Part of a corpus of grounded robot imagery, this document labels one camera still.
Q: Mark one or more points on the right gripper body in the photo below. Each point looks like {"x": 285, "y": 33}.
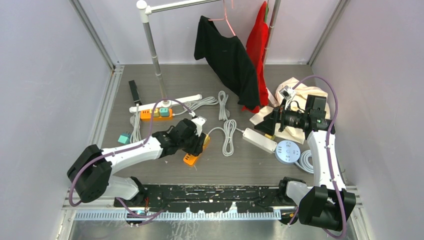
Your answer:
{"x": 291, "y": 118}

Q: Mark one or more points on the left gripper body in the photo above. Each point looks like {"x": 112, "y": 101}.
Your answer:
{"x": 192, "y": 145}

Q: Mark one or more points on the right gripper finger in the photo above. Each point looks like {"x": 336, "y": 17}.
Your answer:
{"x": 268, "y": 125}
{"x": 276, "y": 114}

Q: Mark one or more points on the yellow charger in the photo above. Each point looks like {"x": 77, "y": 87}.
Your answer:
{"x": 271, "y": 137}

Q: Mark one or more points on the orange power strip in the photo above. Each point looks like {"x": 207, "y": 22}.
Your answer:
{"x": 145, "y": 116}
{"x": 190, "y": 159}

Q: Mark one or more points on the white power strip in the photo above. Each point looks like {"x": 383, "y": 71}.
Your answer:
{"x": 259, "y": 140}

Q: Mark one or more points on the round blue socket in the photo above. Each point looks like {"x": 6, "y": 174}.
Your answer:
{"x": 287, "y": 152}

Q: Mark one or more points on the teal USB charger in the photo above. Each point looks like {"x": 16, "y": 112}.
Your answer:
{"x": 124, "y": 138}

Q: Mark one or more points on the black power strip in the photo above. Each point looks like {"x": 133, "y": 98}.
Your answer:
{"x": 134, "y": 92}

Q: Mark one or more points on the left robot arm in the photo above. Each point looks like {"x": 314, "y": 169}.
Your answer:
{"x": 93, "y": 176}

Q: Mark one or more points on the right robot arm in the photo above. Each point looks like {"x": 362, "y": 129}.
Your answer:
{"x": 327, "y": 205}

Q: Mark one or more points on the cream cloth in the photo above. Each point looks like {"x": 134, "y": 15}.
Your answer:
{"x": 302, "y": 91}

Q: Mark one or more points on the teal charger left strip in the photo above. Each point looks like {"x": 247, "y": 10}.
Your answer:
{"x": 164, "y": 112}

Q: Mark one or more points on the yellow charger left strip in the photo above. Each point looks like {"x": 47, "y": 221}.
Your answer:
{"x": 154, "y": 113}

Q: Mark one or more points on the black shirt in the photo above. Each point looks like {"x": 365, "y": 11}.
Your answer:
{"x": 229, "y": 59}

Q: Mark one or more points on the red garment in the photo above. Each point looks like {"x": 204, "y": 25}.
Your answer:
{"x": 255, "y": 48}

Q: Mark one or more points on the pink hanger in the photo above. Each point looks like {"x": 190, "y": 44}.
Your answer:
{"x": 224, "y": 18}

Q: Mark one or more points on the silver clothes rack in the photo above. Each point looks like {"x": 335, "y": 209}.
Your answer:
{"x": 145, "y": 10}

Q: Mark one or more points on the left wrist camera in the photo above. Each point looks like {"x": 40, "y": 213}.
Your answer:
{"x": 199, "y": 121}

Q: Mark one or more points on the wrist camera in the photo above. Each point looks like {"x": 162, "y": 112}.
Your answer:
{"x": 199, "y": 121}
{"x": 288, "y": 94}

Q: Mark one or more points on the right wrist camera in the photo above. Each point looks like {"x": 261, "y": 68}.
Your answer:
{"x": 288, "y": 94}

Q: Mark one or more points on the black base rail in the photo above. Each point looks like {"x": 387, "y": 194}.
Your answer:
{"x": 208, "y": 198}

